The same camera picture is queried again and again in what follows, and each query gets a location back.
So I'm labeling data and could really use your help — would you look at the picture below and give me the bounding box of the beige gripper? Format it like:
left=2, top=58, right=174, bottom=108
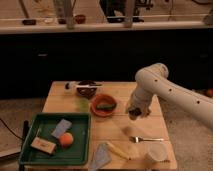
left=125, top=97, right=151, bottom=117

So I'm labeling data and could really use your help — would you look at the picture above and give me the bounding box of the dark metal cup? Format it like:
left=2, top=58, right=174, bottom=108
left=129, top=108, right=142, bottom=120

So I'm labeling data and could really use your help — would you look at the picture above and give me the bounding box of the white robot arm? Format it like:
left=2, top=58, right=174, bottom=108
left=126, top=63, right=213, bottom=131

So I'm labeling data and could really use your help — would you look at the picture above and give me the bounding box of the green cucumber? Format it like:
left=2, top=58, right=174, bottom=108
left=96, top=104, right=116, bottom=110

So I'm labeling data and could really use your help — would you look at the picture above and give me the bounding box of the silver fork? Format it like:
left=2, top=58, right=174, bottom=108
left=129, top=136, right=164, bottom=143

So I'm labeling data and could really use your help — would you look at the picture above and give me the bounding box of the orange bowl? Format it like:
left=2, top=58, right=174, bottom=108
left=90, top=94, right=117, bottom=117

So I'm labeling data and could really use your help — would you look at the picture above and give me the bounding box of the dark brown bowl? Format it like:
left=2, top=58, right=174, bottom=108
left=77, top=80, right=96, bottom=99

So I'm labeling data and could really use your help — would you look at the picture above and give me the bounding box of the yellow banana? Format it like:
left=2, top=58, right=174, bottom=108
left=106, top=142, right=131, bottom=160

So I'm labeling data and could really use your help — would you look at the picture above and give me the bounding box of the translucent green cup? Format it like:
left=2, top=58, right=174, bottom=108
left=76, top=98, right=89, bottom=112

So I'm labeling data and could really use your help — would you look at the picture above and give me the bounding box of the grey blue cloth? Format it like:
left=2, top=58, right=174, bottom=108
left=88, top=143, right=111, bottom=171

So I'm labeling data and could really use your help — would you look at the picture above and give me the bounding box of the grey blue sponge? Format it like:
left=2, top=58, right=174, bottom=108
left=51, top=119, right=72, bottom=138

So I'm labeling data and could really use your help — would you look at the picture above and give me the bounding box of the orange fruit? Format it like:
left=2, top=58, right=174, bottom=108
left=59, top=133, right=74, bottom=148

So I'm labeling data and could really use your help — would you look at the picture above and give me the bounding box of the small red bowl on shelf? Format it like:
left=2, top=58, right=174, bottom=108
left=74, top=14, right=86, bottom=24

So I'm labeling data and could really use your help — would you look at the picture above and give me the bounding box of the green plastic tray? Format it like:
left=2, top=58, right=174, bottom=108
left=19, top=113, right=91, bottom=166

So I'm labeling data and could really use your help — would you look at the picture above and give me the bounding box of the wooden block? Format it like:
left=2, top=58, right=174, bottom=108
left=31, top=137, right=56, bottom=154

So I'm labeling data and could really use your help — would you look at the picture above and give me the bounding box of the dark dish on shelf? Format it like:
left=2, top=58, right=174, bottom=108
left=22, top=19, right=36, bottom=26

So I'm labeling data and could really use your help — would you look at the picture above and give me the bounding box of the white handled knife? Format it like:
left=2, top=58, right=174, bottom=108
left=65, top=82, right=102, bottom=90

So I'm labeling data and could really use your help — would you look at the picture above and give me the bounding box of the black cable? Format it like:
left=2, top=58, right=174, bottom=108
left=0, top=118, right=24, bottom=141

